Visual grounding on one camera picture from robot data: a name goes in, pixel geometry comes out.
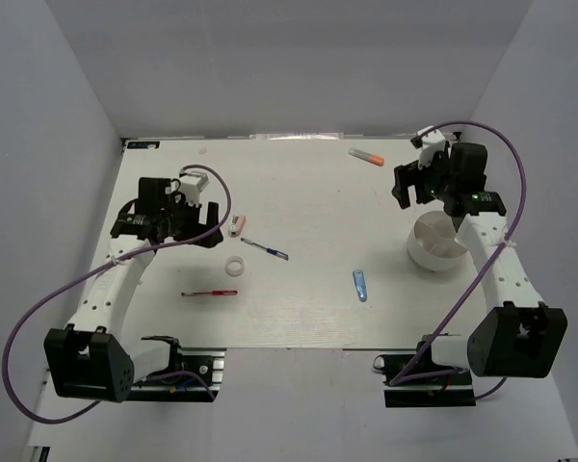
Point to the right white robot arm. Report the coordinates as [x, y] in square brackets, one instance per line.
[520, 334]

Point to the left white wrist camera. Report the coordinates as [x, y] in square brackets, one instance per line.
[192, 183]

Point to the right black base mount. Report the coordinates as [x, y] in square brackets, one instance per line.
[427, 386]

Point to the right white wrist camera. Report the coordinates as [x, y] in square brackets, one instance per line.
[429, 139]

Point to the red ballpoint pen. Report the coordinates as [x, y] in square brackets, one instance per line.
[210, 293]

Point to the white round divided organizer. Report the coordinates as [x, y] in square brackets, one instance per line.
[432, 243]

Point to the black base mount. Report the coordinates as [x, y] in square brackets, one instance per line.
[427, 386]
[197, 378]

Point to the orange capped highlighter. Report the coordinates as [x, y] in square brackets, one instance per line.
[367, 157]

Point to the blue ballpoint pen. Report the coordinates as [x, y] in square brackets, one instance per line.
[277, 253]

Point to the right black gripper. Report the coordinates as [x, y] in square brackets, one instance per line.
[412, 173]

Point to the pink correction tape dispenser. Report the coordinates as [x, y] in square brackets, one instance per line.
[236, 226]

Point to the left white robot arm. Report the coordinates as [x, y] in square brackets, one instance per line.
[87, 359]

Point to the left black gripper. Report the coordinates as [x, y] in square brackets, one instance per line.
[179, 202]

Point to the white tape roll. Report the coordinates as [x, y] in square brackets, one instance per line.
[234, 266]

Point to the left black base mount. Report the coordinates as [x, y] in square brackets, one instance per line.
[197, 378]

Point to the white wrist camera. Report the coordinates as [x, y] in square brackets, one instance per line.
[429, 139]
[192, 183]

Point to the blue correction tape dispenser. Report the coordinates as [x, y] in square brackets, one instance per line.
[360, 285]

